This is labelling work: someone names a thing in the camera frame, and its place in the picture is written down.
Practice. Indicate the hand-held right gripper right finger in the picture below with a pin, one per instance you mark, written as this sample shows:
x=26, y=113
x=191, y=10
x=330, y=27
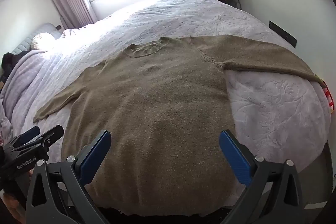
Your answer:
x=236, y=158

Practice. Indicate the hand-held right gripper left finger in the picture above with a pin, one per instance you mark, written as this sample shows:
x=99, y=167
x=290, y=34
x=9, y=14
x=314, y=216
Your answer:
x=95, y=158

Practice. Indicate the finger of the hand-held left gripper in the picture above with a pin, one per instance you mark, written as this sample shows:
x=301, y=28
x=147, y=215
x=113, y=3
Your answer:
x=29, y=134
x=50, y=136

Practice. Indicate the olive brown knit sweater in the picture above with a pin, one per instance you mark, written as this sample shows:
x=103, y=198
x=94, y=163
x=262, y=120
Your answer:
x=157, y=114

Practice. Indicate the dark clothes pile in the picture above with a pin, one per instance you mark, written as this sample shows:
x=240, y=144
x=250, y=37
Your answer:
x=13, y=62

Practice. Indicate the lavender textured bed blanket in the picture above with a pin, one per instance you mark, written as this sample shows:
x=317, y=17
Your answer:
x=267, y=114

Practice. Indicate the white round pillow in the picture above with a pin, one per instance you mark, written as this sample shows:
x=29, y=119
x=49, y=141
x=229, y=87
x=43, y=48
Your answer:
x=43, y=41

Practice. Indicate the grey quilted headboard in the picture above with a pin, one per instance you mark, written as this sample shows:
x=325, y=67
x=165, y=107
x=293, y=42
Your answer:
x=31, y=35

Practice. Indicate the red patterned cloth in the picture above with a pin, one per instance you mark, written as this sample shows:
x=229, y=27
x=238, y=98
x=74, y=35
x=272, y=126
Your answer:
x=328, y=96

